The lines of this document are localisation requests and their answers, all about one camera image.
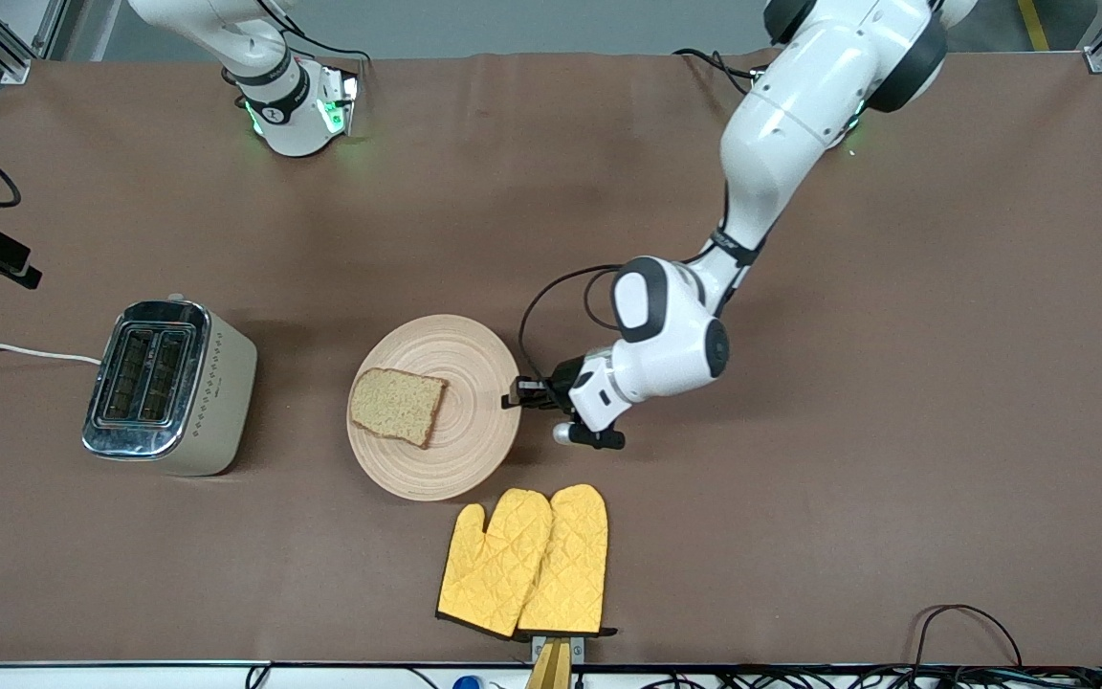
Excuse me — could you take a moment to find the round wooden plate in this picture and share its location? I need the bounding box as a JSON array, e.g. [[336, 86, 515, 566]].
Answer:
[[346, 314, 521, 501]]

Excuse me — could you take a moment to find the brown toast slice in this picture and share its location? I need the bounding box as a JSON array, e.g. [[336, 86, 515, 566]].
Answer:
[[349, 367, 450, 450]]

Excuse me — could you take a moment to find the yellow quilted oven mitt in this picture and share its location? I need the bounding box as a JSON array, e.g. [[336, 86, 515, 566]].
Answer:
[[436, 489, 554, 640], [516, 483, 619, 638]]

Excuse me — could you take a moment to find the beige and chrome toaster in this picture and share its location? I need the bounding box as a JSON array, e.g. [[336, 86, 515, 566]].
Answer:
[[81, 294, 258, 478]]

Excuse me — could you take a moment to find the white toaster power cord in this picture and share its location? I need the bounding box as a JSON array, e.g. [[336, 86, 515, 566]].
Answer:
[[0, 343, 102, 367]]

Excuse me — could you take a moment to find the wooden clamp with grey bracket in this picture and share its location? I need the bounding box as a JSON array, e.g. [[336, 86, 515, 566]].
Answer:
[[524, 635, 586, 689]]

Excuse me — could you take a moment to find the black left base cable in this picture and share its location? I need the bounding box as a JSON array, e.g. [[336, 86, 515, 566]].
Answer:
[[672, 48, 768, 97]]

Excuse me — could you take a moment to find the black base cable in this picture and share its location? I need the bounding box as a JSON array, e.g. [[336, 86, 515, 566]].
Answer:
[[243, 0, 370, 76], [672, 48, 768, 97]]

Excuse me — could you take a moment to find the black right base cable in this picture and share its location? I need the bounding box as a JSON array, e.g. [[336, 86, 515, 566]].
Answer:
[[243, 0, 370, 76]]

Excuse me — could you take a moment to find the black cable bundle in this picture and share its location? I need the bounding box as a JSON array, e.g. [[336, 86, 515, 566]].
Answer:
[[647, 666, 1102, 689]]

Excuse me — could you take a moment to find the black looped cable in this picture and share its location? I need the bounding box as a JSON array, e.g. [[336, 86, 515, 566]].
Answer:
[[913, 604, 1025, 671]]

